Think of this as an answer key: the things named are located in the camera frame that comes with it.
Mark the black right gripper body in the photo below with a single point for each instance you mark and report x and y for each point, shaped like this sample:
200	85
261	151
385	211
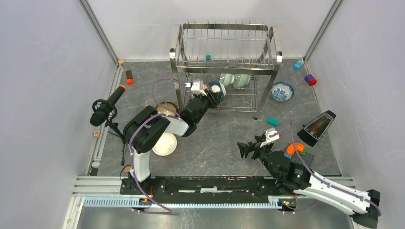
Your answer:
259	151

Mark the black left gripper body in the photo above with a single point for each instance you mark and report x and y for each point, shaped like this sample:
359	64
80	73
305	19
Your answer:
210	100

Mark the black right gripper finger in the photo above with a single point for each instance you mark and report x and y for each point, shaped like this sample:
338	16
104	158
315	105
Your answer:
245	149
260	138

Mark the teal glazed bowl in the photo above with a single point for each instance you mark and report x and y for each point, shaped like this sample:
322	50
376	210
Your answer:
218	87

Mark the black patterned bowl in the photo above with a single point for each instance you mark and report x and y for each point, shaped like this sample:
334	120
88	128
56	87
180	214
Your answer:
168	108

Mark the blue white floral bowl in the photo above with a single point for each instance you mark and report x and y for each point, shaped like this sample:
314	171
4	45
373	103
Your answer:
282	91

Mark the stainless steel dish rack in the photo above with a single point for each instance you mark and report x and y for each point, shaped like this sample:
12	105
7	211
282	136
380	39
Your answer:
236	48

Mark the orange bowl white inside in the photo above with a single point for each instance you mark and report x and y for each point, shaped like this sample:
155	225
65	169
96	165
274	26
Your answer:
166	145

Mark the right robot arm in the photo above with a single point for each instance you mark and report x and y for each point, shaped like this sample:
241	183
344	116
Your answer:
298	178

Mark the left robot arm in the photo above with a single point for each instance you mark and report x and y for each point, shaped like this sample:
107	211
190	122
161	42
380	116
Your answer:
145	129

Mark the teal block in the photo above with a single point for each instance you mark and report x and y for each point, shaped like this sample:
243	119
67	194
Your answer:
272	121

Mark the blue lego brick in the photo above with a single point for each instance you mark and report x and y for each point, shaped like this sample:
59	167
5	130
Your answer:
287	155

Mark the orange arch block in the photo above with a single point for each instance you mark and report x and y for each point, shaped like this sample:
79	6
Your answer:
292	148

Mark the pale green bowl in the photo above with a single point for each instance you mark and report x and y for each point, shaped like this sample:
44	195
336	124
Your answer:
240	80

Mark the black metronome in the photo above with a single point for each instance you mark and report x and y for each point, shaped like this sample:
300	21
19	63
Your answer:
316	129

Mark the red purple block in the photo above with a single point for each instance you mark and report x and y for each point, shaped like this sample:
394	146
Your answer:
310	80

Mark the light blue block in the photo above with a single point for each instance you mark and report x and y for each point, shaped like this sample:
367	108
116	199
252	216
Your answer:
298	64

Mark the brown block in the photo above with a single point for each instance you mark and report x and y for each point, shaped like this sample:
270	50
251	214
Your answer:
129	74

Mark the wooden cube corner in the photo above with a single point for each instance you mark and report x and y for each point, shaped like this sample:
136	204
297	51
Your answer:
121	63

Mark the black microphone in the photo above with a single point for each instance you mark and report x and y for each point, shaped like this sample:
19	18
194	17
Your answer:
104	110

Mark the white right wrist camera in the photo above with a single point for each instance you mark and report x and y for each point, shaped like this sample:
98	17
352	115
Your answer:
271	135

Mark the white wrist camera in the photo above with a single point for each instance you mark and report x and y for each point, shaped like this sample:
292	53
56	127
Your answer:
197	87
271	135

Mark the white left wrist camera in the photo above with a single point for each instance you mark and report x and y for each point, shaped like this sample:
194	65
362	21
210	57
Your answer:
197	87

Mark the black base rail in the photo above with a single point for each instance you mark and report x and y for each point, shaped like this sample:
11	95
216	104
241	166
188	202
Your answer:
213	190

